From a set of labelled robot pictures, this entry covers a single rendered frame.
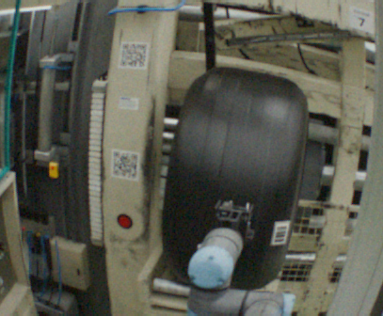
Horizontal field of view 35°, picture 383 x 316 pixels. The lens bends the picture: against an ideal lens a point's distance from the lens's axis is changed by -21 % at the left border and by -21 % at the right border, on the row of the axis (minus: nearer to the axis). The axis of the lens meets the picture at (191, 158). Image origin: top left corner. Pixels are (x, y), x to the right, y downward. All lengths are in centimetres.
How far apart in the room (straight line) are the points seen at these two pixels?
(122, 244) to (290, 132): 59
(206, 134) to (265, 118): 14
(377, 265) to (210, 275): 97
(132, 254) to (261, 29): 75
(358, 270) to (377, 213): 3
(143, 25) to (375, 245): 146
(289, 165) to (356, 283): 130
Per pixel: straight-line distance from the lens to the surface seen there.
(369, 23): 191
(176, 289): 189
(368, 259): 31
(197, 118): 165
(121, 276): 202
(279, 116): 165
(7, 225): 175
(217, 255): 126
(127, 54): 175
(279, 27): 206
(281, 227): 162
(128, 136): 181
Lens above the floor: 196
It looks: 23 degrees down
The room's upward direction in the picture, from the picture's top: 4 degrees clockwise
